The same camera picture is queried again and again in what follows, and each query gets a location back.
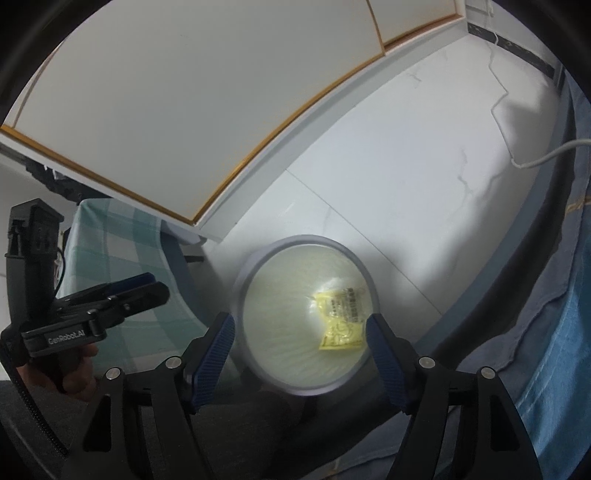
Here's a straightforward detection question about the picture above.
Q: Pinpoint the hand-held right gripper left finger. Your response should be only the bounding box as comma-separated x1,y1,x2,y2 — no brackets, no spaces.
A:
62,312,237,480

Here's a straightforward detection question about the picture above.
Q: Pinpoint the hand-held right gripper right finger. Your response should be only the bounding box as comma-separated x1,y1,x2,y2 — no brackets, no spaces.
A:
366,313,543,480

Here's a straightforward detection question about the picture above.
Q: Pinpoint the yellow snack wrapper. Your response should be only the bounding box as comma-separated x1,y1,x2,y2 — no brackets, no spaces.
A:
315,286,370,352

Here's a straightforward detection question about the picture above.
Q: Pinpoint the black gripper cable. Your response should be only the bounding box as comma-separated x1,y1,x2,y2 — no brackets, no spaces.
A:
7,364,65,460

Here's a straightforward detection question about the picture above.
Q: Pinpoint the grey round trash bin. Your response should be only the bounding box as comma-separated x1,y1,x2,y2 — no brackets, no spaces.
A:
231,234,380,398

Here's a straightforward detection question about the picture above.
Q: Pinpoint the person's grey trouser leg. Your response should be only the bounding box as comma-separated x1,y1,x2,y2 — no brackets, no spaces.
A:
0,378,416,480

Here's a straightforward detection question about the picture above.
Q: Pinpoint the person's left hand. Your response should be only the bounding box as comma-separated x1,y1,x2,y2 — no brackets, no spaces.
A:
21,344,100,397

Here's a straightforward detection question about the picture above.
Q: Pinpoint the green checked tablecloth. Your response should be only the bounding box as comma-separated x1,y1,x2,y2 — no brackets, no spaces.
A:
60,198,218,374

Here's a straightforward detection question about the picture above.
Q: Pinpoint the blue printed bedsheet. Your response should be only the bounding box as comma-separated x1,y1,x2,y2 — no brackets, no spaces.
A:
416,83,591,480

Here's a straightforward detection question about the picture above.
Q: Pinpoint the white wardrobe with gold trim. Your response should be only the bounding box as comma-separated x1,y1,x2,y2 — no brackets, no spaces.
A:
0,0,467,241

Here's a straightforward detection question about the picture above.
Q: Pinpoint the white cable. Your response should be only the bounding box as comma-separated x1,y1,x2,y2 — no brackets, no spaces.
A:
487,32,591,168

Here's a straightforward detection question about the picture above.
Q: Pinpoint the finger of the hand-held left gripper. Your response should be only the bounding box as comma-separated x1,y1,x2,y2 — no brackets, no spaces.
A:
104,282,170,324
55,272,156,309

